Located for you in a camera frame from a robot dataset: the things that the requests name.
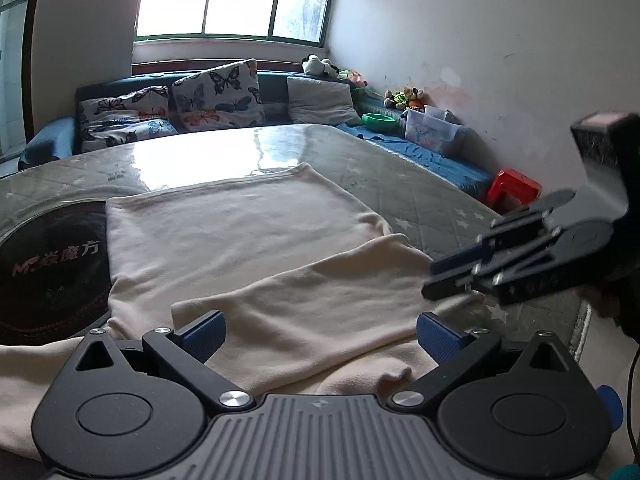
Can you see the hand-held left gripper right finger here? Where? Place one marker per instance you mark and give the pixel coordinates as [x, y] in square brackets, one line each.
[439, 340]

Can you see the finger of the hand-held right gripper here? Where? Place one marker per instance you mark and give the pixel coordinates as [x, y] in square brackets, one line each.
[457, 259]
[530, 270]

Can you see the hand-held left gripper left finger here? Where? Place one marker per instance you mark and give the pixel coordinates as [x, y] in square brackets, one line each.
[204, 336]

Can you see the cream cloth garment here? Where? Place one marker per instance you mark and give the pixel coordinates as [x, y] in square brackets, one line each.
[240, 230]

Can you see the red plastic stool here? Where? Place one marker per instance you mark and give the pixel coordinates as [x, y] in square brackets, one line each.
[515, 189]

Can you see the blue bed sheet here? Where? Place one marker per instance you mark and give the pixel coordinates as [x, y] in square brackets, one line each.
[425, 161]

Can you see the clear plastic storage box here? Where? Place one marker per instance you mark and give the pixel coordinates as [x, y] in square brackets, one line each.
[431, 131]

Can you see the green plastic bowl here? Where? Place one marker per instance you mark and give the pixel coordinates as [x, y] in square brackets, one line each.
[380, 120]

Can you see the black round mattress label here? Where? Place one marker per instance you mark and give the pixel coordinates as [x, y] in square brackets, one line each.
[50, 270]

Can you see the brown green plush toy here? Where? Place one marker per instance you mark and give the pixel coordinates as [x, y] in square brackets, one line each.
[406, 96]

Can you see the pink green plush toy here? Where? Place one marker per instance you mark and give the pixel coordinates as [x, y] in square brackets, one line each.
[357, 78]

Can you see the grey pillow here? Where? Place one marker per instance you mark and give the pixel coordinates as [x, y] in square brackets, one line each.
[321, 100]

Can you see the butterfly print pillow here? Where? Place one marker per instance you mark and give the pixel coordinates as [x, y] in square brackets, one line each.
[217, 94]
[120, 119]

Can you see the panda plush toy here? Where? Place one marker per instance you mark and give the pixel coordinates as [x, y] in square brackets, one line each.
[317, 65]

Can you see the dark teal sofa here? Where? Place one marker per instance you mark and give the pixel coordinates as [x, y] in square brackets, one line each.
[272, 91]

